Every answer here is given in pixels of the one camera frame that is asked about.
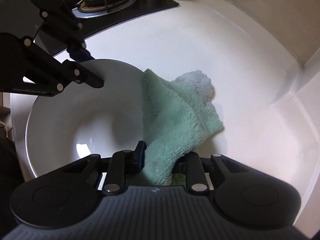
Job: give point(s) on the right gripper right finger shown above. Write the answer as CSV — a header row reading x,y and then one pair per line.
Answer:
x,y
189,172

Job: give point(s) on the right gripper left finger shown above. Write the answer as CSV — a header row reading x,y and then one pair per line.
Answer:
x,y
122,165

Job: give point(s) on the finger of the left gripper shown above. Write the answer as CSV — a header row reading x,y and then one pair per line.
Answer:
x,y
79,74
62,25

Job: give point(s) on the white ceramic bowl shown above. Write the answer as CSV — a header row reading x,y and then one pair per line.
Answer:
x,y
83,120

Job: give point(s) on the green microfiber cloth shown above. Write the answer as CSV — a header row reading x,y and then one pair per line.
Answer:
x,y
178,116

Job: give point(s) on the black gas stove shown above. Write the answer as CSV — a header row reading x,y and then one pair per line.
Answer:
x,y
21,18

